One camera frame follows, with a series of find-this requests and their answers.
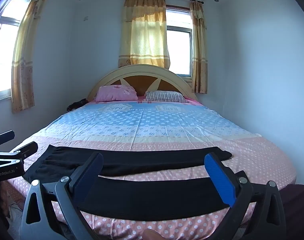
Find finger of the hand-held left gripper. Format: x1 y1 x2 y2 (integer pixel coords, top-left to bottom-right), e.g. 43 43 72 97
0 130 15 147
12 141 39 161

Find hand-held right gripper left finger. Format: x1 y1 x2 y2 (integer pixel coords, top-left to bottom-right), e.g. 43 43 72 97
19 151 104 240

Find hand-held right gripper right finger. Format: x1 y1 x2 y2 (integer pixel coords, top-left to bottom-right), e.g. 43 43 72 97
204 152 287 240

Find black pants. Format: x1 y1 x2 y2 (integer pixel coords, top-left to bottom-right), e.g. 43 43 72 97
22 144 233 222

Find dark cloth bundle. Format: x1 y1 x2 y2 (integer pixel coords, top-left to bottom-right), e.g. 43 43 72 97
66 99 89 112

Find long yellow side curtain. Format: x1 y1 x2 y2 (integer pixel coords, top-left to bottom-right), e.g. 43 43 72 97
11 0 53 114

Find person's dark clothing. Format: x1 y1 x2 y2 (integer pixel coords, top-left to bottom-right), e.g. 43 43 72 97
277 184 304 240

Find polka dot pink blue bedsheet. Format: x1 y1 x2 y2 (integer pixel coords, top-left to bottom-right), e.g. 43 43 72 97
2 97 298 240

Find pink pillow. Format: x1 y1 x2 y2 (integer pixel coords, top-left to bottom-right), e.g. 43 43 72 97
95 85 139 102

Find large side window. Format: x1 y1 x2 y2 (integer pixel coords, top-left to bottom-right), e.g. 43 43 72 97
0 0 35 103

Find striped pillow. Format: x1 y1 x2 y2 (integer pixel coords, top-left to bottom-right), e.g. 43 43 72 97
144 91 190 104

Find cream wooden bed headboard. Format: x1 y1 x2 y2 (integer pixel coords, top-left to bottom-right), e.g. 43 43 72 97
86 64 198 102

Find narrow yellow curtain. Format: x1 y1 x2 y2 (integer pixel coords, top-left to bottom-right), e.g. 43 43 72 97
189 1 208 94

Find window behind headboard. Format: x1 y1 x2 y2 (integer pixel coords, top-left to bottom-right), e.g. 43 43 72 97
165 5 194 81

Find wide yellow curtain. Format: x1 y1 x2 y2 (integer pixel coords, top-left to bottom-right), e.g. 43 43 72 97
118 0 170 70

